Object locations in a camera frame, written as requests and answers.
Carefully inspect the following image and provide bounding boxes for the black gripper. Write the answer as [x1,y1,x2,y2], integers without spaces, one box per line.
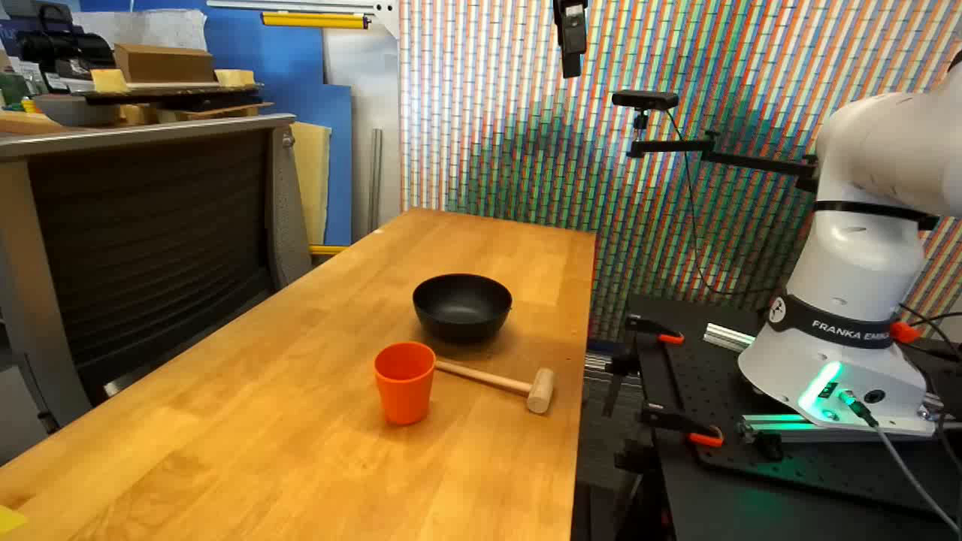
[550,0,592,83]

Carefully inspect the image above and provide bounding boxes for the orange plastic cup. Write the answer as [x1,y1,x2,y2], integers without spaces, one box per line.
[372,340,439,430]

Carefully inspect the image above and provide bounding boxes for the black bowl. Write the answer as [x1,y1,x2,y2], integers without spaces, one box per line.
[410,272,515,348]

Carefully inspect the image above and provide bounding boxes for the iridescent patterned backdrop panel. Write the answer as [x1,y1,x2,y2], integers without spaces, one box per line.
[398,0,962,348]

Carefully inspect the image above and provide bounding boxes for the white panel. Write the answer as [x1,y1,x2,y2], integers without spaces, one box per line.
[323,26,407,242]

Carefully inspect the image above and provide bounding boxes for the yellow spirit level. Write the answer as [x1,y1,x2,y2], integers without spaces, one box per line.
[258,10,371,34]

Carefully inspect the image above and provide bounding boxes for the blue board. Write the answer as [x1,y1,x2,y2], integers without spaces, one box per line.
[74,0,361,250]

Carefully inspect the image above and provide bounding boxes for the tan wooden board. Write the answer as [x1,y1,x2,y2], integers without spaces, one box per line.
[290,120,334,250]

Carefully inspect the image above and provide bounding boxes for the wooden mallet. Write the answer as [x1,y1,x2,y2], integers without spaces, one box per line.
[433,357,559,418]

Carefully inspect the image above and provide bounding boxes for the yellow foam sheet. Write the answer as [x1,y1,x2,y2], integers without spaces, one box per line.
[88,68,261,101]

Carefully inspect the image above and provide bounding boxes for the brown cardboard box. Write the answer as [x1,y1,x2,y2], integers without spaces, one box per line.
[112,44,220,89]

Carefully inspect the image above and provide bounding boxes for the black equipment on cart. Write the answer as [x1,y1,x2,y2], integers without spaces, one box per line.
[15,0,121,77]

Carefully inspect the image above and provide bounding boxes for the black external camera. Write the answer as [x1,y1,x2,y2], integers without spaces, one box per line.
[611,89,683,116]

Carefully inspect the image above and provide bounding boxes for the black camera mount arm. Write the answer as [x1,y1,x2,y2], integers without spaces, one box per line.
[626,110,822,197]

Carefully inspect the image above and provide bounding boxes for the orange-handled black clamp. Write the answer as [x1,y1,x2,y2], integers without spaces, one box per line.
[637,401,729,455]
[623,310,692,351]

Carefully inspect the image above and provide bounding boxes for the short silver aluminium rail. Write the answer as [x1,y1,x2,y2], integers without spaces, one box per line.
[700,323,759,356]

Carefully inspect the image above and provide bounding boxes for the long aluminium base rail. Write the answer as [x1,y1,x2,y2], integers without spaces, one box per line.
[739,409,943,446]

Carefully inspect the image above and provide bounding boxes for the red-handled clamp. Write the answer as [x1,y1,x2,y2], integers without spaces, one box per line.
[886,318,926,348]

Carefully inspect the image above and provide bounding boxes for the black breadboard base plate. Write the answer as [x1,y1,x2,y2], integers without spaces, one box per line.
[623,291,962,520]

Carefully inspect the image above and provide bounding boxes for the grey base cable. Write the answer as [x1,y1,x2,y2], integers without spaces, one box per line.
[852,391,962,534]

